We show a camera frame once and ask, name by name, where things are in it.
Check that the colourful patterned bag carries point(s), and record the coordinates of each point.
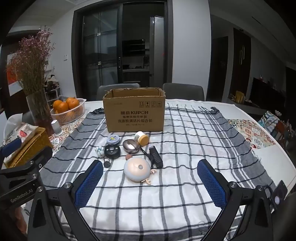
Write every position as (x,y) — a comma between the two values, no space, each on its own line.
(274,127)

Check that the black framed sliding glass door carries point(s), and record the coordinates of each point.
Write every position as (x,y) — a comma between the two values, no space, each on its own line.
(99,46)

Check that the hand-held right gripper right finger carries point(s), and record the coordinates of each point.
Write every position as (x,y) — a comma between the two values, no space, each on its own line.
(211,185)

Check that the glass vase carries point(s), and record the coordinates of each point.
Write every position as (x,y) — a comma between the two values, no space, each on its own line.
(39,111)

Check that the round tin with yellow label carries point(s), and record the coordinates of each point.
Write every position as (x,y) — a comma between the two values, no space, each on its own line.
(113,139)

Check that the white plastic fruit basket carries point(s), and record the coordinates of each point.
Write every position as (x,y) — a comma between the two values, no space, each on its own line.
(69,115)

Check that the patterned tissue pack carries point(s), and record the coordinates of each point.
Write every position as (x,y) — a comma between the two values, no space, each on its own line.
(18,131)

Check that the yellow wicker tissue box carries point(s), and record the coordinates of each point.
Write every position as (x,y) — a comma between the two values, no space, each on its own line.
(34,143)

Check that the black round device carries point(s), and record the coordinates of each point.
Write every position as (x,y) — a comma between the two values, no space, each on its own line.
(112,151)

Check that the small brown curved piece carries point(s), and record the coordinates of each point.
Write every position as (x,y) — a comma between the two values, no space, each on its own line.
(128,157)

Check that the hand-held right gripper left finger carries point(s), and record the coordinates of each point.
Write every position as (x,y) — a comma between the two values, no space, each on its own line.
(89,183)

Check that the white jar with tan lid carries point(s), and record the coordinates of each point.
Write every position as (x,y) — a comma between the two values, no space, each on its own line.
(141,138)

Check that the small black round fob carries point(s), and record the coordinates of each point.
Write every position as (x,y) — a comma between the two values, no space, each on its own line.
(106,164)

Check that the red wall painting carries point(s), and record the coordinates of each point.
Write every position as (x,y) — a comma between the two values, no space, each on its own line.
(11,76)

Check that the orange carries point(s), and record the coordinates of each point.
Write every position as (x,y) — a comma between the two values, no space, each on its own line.
(56,104)
(63,108)
(72,103)

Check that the small white earbuds item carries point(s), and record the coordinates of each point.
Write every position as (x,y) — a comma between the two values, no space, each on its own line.
(99,151)

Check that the pink round dome lamp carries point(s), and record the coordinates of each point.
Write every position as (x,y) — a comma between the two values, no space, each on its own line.
(137,170)

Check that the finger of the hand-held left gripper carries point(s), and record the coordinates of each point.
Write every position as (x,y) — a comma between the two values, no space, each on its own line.
(10,147)
(39,157)

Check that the small black lens device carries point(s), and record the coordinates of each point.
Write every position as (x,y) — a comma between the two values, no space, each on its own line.
(279,192)

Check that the colourful patterned table runner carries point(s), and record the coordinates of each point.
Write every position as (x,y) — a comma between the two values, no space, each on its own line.
(249,132)

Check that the white storage rack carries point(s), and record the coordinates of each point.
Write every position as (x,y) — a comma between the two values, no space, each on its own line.
(52,87)

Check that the grey dining chair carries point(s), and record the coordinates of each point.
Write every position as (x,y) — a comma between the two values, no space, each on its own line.
(185,91)
(120,86)

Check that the dark wardrobe door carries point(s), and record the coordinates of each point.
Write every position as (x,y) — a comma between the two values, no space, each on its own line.
(241,62)

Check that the black television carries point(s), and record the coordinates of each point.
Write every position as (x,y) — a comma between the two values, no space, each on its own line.
(268,95)

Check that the small beige knotted ornament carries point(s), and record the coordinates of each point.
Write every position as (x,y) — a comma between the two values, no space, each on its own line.
(151,172)

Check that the grey white plaid cloth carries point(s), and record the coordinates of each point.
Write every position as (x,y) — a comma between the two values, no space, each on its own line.
(185,143)

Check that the grey refrigerator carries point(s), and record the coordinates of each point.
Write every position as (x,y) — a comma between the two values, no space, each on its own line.
(157,46)

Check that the small grey cylinder speaker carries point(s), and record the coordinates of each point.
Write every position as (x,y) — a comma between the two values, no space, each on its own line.
(56,127)

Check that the dried pink flowers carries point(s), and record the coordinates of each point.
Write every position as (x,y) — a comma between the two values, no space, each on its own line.
(30,62)

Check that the brown cardboard box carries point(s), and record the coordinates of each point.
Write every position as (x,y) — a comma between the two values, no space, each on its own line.
(134,115)

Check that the low cabinet with small things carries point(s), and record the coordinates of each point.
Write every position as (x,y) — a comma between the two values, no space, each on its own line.
(240,99)

